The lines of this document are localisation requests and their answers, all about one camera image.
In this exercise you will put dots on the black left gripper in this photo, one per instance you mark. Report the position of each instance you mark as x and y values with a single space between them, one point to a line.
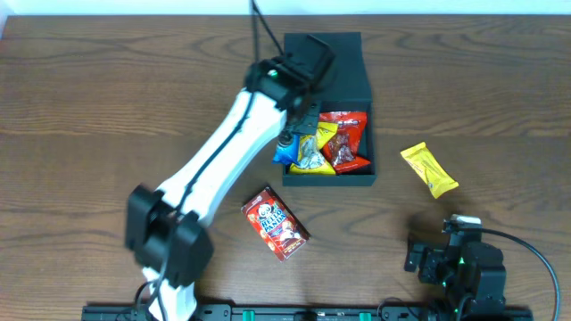
302 120

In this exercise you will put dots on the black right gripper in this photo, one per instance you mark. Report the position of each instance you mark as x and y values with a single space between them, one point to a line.
414 259

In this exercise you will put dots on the blue Oreo cookie pack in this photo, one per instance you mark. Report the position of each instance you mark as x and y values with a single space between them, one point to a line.
287 151

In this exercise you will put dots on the yellow seed snack bag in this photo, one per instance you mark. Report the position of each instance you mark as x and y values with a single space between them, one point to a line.
311 161

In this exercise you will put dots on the red jerky snack bag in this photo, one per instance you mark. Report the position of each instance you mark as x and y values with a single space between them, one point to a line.
341 151

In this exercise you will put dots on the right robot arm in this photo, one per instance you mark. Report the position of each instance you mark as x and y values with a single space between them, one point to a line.
473 278

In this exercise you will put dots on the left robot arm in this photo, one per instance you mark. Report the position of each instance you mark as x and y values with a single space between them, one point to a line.
166 227

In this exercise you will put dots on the dark green open box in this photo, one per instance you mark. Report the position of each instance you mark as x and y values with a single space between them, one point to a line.
345 87

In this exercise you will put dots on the yellow wrapped snack bar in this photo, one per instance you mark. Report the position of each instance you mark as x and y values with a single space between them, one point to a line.
423 162

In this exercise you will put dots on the red Hello Panda box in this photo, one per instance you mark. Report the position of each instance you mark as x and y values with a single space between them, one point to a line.
277 226

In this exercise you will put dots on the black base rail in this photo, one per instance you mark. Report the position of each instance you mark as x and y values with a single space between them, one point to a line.
225 312

